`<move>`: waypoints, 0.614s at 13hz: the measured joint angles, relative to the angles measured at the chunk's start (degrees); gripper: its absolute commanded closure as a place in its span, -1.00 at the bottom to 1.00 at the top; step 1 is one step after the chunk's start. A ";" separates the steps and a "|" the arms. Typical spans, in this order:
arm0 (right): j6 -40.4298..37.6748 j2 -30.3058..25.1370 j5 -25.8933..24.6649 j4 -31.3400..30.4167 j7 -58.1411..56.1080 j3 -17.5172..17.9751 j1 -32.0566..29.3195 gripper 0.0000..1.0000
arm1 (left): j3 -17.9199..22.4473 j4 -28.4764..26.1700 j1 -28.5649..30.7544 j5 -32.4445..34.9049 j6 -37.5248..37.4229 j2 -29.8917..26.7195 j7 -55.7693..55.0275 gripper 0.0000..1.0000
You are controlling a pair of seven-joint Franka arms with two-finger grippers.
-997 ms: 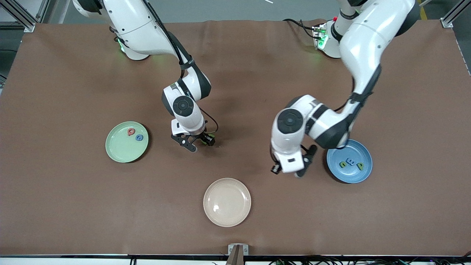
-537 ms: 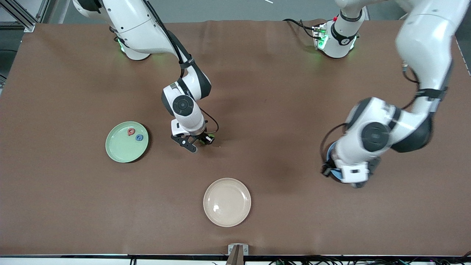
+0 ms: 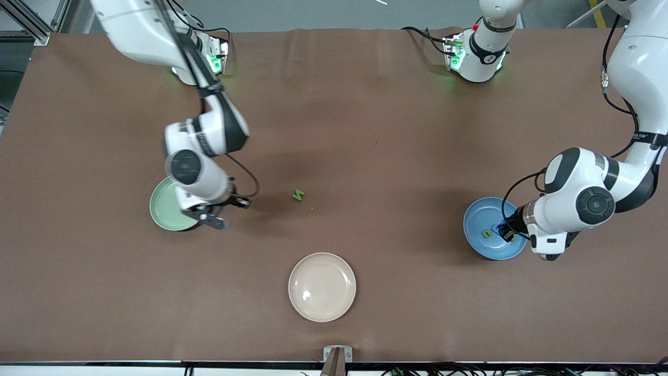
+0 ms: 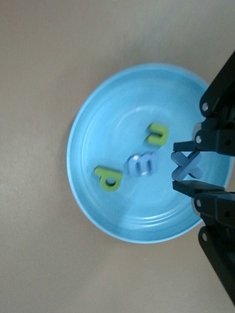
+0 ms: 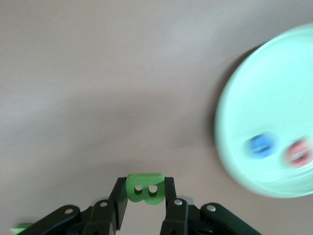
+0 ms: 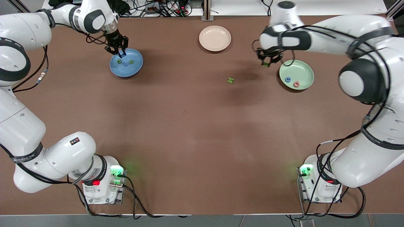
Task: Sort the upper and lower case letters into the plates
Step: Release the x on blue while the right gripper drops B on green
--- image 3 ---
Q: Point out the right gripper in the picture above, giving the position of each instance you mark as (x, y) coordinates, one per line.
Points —
(236, 200)

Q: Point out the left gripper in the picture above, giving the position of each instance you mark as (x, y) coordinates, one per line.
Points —
(509, 227)

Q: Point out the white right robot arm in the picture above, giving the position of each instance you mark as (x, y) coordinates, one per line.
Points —
(135, 31)

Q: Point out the blue plate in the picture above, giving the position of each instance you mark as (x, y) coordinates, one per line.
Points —
(480, 214)

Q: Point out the green plate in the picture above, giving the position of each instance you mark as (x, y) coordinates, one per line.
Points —
(164, 209)

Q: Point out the beige plate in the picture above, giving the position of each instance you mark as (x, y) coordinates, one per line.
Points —
(322, 287)

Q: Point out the brown table cover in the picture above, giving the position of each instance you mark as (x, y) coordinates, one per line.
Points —
(334, 104)

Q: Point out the metal base connector plate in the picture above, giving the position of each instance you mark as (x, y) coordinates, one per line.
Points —
(222, 52)
(450, 52)

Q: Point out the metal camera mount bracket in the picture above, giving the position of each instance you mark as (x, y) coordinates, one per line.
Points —
(337, 365)

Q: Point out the aluminium frame post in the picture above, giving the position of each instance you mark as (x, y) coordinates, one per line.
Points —
(40, 39)

